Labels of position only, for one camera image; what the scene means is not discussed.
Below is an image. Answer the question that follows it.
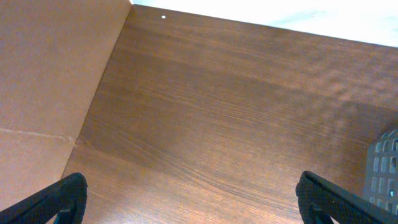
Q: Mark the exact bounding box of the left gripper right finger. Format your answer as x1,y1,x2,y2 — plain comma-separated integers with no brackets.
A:
295,171,397,224

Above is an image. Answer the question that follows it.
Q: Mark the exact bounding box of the grey plastic basket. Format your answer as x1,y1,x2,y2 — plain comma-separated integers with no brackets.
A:
363,129,397,215

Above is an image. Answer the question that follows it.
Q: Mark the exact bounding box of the brown cardboard panel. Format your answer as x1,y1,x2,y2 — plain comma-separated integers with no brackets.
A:
1,0,131,209

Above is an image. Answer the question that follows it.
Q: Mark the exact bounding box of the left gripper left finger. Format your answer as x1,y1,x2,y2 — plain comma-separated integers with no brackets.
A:
1,172,88,224

